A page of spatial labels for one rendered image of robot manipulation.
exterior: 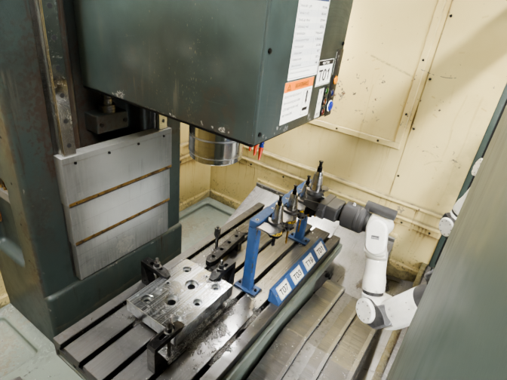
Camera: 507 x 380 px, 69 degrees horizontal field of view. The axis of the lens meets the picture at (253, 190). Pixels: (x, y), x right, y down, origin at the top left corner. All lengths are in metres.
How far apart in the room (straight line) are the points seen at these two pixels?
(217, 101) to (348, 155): 1.22
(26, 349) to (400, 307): 1.44
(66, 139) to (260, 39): 0.74
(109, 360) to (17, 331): 0.66
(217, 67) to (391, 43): 1.13
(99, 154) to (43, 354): 0.83
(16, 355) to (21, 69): 1.12
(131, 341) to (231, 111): 0.84
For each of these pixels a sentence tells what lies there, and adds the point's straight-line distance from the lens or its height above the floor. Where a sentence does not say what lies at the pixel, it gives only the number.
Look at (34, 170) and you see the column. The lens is 1.33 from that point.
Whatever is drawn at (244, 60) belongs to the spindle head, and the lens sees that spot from 0.83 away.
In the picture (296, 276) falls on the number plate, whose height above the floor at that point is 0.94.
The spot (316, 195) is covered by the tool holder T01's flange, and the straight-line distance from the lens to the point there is 1.26.
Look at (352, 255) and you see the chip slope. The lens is 2.03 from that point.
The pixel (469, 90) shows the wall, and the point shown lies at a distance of 1.82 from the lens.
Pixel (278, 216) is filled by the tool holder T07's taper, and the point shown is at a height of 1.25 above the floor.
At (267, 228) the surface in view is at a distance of 1.30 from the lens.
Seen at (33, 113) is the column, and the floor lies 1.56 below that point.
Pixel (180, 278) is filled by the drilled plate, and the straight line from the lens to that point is 1.41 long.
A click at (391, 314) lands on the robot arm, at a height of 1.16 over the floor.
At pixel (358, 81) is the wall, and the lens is 1.91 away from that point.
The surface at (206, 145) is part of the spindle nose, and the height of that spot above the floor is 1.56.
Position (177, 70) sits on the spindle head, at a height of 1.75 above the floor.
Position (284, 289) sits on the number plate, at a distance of 1.49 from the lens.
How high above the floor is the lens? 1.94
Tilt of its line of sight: 28 degrees down
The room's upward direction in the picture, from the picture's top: 7 degrees clockwise
